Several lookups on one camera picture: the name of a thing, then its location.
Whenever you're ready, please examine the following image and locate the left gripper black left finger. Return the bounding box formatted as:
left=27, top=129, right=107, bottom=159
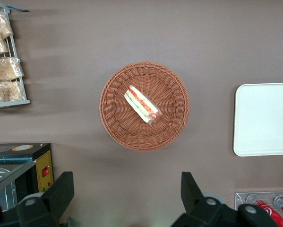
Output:
left=0, top=171, right=75, bottom=227

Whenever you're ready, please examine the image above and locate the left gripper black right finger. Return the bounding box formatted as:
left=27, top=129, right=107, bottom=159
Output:
left=171, top=171, right=283, bottom=227

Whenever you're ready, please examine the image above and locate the beige plastic tray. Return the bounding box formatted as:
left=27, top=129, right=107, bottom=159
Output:
left=233, top=82, right=283, bottom=157

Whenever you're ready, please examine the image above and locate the clear acrylic bottle rack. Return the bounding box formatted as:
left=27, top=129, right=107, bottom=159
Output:
left=234, top=191, right=283, bottom=227

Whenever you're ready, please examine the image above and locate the black food warmer cabinet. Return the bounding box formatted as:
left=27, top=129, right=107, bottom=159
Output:
left=0, top=142, right=55, bottom=211

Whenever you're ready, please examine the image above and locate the round brown wicker basket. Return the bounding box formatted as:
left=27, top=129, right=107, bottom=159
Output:
left=99, top=61, right=190, bottom=152

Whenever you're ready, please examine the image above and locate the wrapped triangle sandwich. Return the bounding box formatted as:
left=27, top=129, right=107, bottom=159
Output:
left=124, top=85, right=163, bottom=125

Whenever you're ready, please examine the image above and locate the blue tape strip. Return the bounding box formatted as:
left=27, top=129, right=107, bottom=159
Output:
left=0, top=0, right=30, bottom=13

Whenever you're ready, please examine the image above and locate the grey wire rack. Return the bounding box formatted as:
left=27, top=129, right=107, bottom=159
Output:
left=0, top=6, right=31, bottom=109

